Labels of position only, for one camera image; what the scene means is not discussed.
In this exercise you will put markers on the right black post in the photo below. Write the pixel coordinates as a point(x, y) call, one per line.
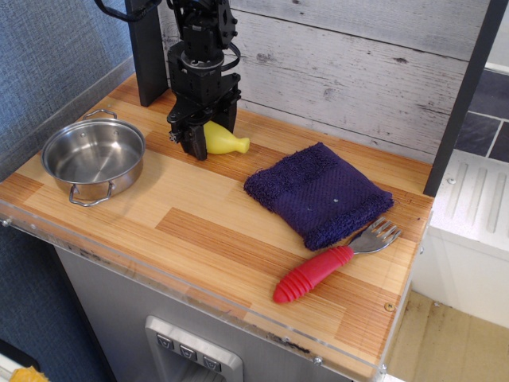
point(482, 48)

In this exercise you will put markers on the yellow toy banana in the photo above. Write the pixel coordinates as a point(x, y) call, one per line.
point(220, 140)

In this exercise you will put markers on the grey toy fridge cabinet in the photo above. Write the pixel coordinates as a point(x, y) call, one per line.
point(167, 318)

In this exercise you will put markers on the red handled metal fork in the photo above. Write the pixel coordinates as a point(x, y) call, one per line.
point(305, 277)

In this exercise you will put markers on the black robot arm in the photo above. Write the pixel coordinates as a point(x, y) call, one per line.
point(206, 30)

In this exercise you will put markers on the white grooved side unit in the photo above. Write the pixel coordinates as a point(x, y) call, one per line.
point(463, 261)

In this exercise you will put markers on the stainless steel pot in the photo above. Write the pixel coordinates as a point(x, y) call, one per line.
point(96, 158)

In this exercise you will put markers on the clear acrylic table edge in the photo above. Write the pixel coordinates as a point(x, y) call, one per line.
point(229, 265)

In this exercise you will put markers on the left black post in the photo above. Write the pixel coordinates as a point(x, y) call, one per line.
point(149, 59)

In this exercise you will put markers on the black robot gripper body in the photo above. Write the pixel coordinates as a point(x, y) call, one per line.
point(198, 87)

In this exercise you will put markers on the black post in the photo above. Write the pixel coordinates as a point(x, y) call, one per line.
point(482, 48)
point(149, 59)

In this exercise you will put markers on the yellow black object on floor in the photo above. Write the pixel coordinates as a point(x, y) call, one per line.
point(18, 366)

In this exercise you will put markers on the silver dispenser button panel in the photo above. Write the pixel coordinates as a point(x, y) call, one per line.
point(182, 356)

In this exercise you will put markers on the purple folded towel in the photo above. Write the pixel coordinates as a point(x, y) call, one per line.
point(319, 195)

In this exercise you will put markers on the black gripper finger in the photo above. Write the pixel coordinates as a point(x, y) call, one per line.
point(226, 112)
point(194, 142)

